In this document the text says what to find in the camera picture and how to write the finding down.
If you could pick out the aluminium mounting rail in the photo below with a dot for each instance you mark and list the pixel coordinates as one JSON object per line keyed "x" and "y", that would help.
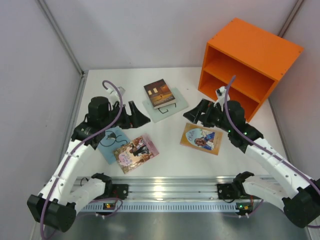
{"x": 176, "y": 194}

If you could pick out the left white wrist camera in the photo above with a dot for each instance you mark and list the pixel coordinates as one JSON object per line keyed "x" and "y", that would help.
{"x": 113, "y": 95}

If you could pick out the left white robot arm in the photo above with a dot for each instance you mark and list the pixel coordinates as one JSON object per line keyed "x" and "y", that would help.
{"x": 79, "y": 178}

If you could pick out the pink Shakespeare story book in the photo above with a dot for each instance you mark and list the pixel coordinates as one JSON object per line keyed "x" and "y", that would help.
{"x": 135, "y": 153}

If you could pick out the pale green Gatsby book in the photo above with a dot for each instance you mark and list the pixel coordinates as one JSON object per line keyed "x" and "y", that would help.
{"x": 162, "y": 113}

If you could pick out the orange wooden shelf cabinet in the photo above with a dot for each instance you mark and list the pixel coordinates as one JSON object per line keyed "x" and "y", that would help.
{"x": 257, "y": 58}

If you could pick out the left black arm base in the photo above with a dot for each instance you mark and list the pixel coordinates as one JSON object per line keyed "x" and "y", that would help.
{"x": 120, "y": 191}

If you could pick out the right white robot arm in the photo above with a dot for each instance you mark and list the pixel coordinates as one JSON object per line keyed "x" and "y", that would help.
{"x": 296, "y": 194}

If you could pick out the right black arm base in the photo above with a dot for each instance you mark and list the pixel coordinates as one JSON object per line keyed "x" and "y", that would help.
{"x": 228, "y": 192}

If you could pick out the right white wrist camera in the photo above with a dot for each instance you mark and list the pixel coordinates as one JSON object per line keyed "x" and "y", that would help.
{"x": 222, "y": 95}

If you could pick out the dark cover paperback book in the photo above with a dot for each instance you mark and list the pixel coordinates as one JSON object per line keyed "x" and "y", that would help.
{"x": 159, "y": 94}

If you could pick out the light blue booklet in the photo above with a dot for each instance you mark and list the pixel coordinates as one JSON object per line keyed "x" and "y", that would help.
{"x": 114, "y": 139}

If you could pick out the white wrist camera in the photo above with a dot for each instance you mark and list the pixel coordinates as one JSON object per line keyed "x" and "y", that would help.
{"x": 222, "y": 95}
{"x": 113, "y": 95}

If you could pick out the orange Othello book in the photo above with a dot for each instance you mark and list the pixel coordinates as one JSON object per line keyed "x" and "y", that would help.
{"x": 201, "y": 138}

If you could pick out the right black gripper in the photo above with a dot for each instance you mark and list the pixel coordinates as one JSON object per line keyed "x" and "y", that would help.
{"x": 206, "y": 116}

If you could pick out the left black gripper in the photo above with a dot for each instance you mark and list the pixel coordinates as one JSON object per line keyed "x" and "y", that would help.
{"x": 127, "y": 116}

